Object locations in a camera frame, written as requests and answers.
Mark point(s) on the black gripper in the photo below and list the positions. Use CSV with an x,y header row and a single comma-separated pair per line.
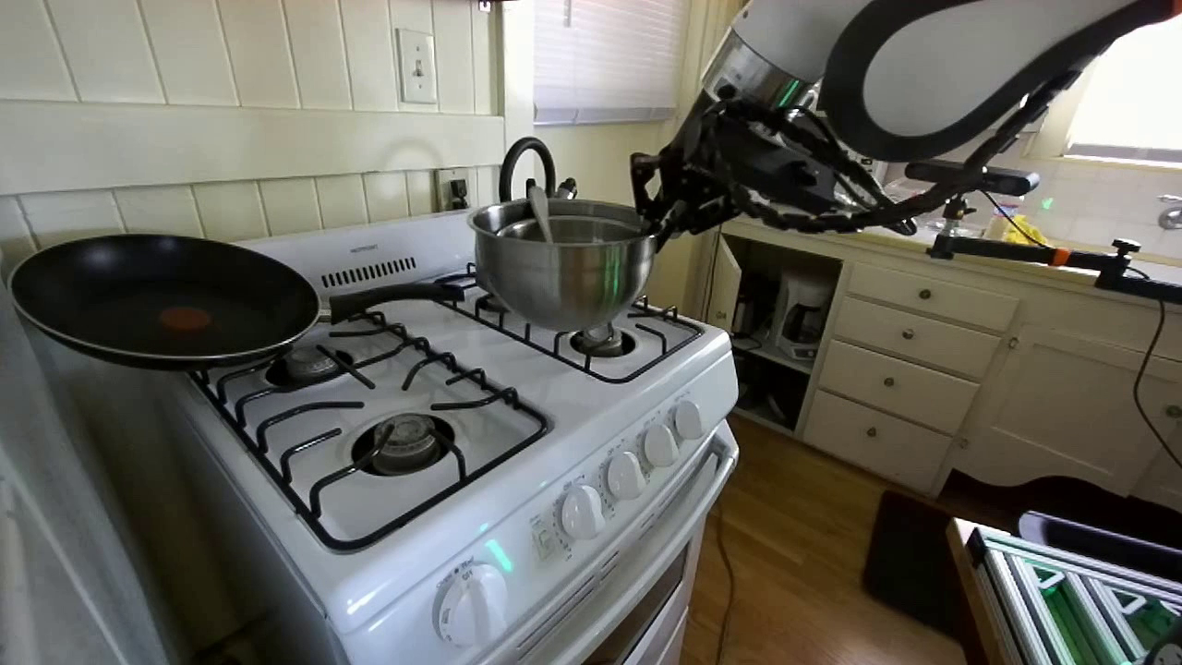
x,y
740,166

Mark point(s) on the silver metal bowl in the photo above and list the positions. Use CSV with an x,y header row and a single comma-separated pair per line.
x,y
565,279

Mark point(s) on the black frying pan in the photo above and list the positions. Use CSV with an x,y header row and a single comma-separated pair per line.
x,y
162,298

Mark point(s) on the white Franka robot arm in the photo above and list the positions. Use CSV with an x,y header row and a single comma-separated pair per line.
x,y
962,60

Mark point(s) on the white window blind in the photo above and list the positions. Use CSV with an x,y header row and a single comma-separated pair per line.
x,y
605,60

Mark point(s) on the round gas burner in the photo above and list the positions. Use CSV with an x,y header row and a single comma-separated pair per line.
x,y
299,363
605,340
399,445

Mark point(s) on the black double burner grate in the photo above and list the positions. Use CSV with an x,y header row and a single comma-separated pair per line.
x,y
659,359
434,487

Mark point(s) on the coffee maker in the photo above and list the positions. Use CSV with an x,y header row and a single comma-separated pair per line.
x,y
799,319

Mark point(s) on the white stove knob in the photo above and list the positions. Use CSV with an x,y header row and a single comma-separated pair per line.
x,y
583,508
626,474
659,445
690,418
471,603

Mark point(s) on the cream cabinet drawer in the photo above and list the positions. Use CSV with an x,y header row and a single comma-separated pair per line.
x,y
877,439
936,294
900,384
916,338

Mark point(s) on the yellow object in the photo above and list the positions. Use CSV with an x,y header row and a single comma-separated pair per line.
x,y
1020,229

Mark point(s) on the dark floor mat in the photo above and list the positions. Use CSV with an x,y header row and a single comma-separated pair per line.
x,y
910,565

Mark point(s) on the cream kitchen base cabinet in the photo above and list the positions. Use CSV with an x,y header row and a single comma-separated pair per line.
x,y
1058,409

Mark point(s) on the white gas stove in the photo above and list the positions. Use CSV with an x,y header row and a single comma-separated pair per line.
x,y
371,572

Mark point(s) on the bright kitchen window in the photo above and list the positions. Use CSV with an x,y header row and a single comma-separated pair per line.
x,y
1128,93

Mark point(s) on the white and green rack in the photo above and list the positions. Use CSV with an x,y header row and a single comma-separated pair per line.
x,y
1048,603

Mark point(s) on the white plastic tub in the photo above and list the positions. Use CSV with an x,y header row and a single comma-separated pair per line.
x,y
1110,540

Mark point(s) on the wall power outlet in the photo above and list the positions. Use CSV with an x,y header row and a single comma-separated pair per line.
x,y
451,191

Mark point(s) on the white wall light switch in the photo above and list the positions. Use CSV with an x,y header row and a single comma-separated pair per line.
x,y
415,64

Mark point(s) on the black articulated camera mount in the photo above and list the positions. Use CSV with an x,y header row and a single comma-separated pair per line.
x,y
973,175

